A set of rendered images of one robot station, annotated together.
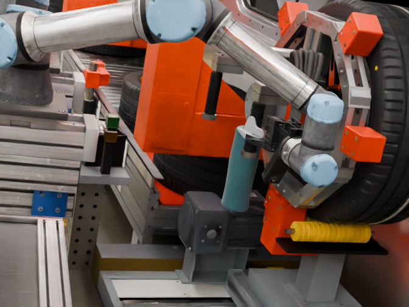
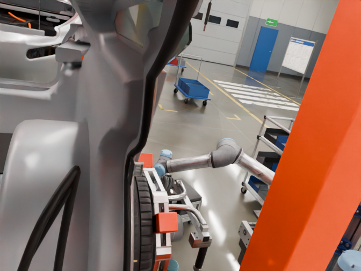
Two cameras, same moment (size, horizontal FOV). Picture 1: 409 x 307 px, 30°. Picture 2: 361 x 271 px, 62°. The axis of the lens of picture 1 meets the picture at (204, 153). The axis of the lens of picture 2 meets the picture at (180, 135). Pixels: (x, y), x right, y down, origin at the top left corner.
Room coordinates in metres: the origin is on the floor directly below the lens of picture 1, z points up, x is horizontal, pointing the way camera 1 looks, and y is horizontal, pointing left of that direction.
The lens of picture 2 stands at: (3.34, -0.25, 1.81)
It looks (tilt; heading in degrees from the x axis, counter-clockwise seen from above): 22 degrees down; 178
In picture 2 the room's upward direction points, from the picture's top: 13 degrees clockwise
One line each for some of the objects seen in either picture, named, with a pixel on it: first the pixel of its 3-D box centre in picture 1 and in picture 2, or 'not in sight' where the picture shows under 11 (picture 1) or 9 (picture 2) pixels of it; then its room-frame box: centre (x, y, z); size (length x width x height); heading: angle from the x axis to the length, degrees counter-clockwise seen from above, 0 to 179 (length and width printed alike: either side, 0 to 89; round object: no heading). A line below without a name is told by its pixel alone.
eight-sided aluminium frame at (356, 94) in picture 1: (307, 108); (144, 229); (2.19, -0.27, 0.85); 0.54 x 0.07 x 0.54; 21
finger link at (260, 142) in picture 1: (261, 141); not in sight; (1.81, -0.13, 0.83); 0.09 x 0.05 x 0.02; 53
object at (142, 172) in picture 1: (97, 111); not in sight; (3.81, 0.59, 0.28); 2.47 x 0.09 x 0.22; 21
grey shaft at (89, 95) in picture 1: (87, 111); not in sight; (3.70, 0.62, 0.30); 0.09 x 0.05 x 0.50; 21
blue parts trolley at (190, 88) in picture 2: not in sight; (194, 79); (-3.67, 0.06, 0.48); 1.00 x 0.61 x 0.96; 20
